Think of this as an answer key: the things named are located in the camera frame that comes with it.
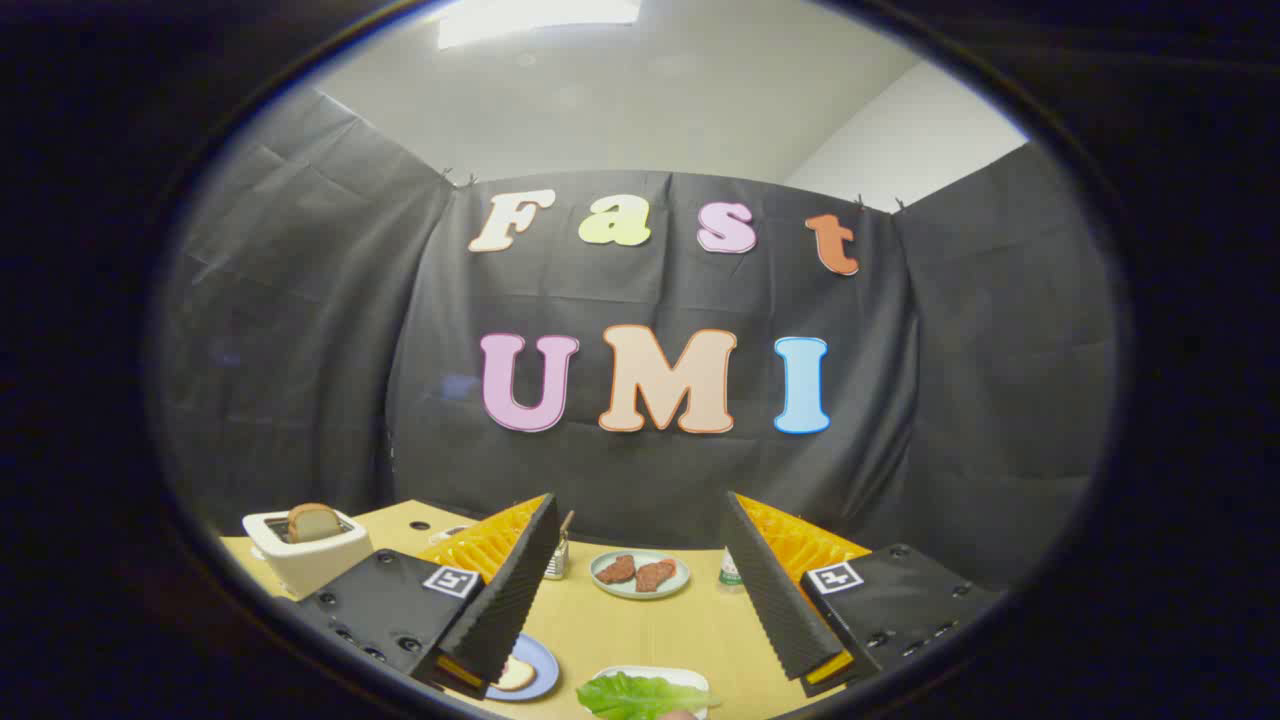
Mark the pale green plate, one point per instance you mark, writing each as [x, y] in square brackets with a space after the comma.
[640, 592]

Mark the blue plate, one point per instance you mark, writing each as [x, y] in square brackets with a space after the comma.
[545, 660]

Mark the bread slice under ham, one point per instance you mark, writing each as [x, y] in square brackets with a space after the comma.
[515, 677]

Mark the black backdrop cloth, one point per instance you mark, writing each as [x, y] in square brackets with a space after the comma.
[300, 350]

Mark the clear water bottle green label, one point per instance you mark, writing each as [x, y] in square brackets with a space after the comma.
[731, 572]

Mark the white toaster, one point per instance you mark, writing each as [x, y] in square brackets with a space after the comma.
[310, 565]

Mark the brown meat patty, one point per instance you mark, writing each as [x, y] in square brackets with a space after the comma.
[616, 569]
[655, 575]

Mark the white plate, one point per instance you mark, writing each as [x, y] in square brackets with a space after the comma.
[690, 677]

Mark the plain white bread slice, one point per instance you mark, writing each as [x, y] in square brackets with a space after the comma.
[314, 522]

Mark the green lettuce leaf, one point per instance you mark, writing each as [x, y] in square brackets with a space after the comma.
[630, 697]

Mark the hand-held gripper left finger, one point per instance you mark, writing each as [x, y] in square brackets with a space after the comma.
[505, 600]

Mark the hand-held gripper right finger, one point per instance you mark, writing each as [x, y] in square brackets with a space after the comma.
[775, 600]

